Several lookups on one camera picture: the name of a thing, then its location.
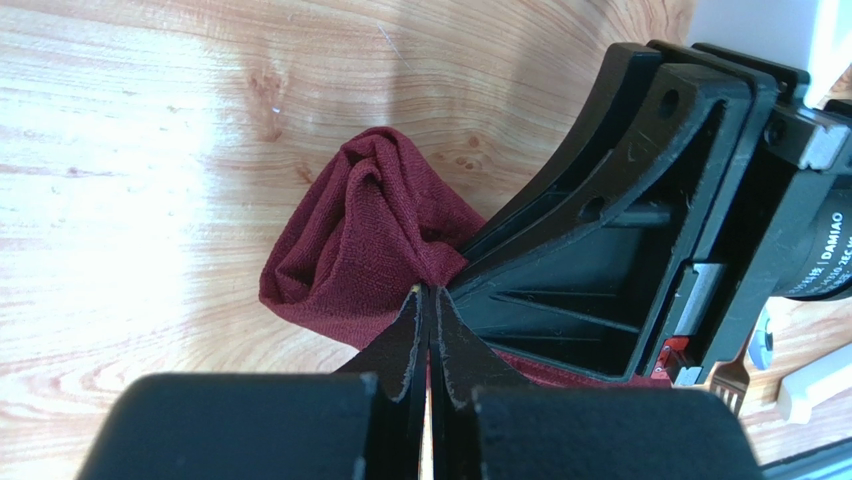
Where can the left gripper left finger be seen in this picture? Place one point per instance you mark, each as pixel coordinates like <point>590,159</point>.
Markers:
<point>362,421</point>

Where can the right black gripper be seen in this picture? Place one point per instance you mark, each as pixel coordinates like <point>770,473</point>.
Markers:
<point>587,287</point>

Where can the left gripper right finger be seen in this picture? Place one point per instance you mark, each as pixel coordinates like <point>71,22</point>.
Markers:
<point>490,422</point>

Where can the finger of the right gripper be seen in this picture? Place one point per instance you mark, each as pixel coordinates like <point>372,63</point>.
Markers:
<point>618,92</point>

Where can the dark red cloth napkin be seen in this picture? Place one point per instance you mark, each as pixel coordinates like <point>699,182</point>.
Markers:
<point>376,221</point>

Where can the metal clothes rack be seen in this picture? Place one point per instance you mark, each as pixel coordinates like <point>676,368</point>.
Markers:
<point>801,391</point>

